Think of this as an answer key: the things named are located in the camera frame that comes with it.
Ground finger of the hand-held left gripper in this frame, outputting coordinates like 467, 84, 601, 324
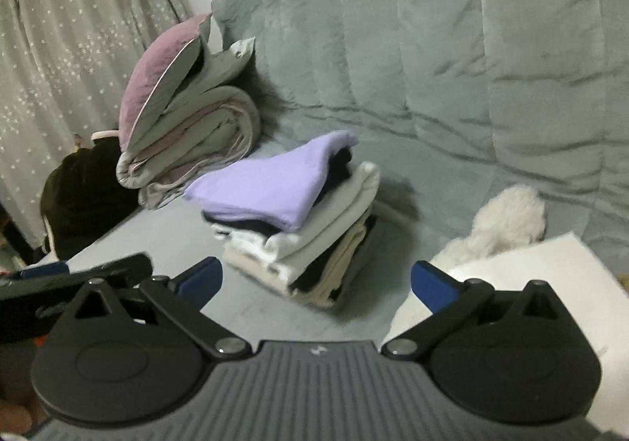
0, 251, 153, 302

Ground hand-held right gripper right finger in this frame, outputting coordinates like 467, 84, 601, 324
381, 260, 575, 359

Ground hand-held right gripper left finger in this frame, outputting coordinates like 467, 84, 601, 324
58, 256, 252, 361

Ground purple pants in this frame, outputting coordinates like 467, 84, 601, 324
184, 131, 360, 233

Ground stack of folded clothes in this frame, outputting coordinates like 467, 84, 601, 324
201, 146, 382, 309

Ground person's left hand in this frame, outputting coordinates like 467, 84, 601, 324
0, 394, 35, 437

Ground black plush blanket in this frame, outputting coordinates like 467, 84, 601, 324
39, 136, 143, 261

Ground white fluffy plush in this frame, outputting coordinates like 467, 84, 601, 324
432, 184, 549, 271

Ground white garment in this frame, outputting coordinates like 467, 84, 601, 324
383, 232, 629, 438

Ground folded grey pink quilt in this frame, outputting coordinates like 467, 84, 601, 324
115, 38, 261, 211

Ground pink pillow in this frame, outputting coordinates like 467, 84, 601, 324
119, 13, 213, 153

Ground grey star-patterned curtain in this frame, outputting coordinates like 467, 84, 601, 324
0, 0, 195, 250

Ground grey quilted blanket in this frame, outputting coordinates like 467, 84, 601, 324
211, 0, 629, 271

